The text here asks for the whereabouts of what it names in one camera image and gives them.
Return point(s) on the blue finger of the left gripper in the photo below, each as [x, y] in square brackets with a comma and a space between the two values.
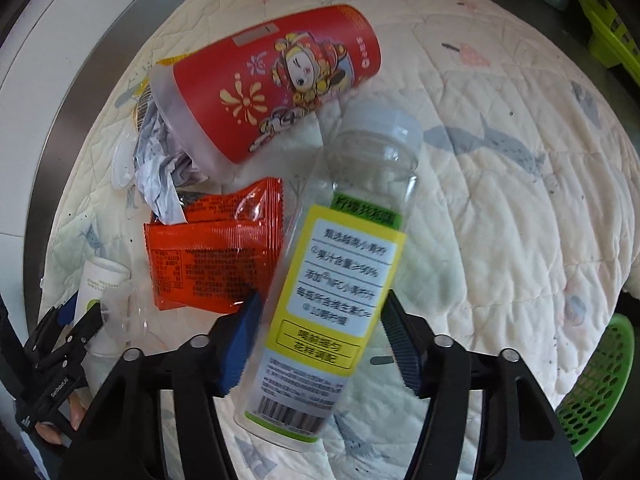
[66, 313]

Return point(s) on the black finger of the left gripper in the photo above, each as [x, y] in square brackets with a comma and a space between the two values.
[43, 344]

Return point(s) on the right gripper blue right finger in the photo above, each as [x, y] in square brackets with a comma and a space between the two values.
[403, 331]

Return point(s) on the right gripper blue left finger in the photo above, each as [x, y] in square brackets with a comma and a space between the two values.
[236, 334]

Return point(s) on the white paper cup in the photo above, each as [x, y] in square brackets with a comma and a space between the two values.
[97, 276]

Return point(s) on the clear bottle yellow label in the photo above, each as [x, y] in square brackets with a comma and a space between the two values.
[339, 258]

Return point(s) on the orange snack wrapper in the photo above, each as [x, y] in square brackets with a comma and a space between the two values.
[228, 246]

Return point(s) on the grey paper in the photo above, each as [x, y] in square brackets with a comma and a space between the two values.
[161, 167]

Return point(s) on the yellow snack wrapper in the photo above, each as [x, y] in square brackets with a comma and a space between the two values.
[144, 93]

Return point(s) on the red cartoon plastic cup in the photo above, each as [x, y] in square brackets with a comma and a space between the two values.
[225, 101]

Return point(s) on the white plastic lid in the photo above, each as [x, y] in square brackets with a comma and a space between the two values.
[123, 160]

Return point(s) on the green trash basket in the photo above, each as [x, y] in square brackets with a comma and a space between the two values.
[588, 406]

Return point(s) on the green dish rack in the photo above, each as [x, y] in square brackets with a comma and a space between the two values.
[611, 42]

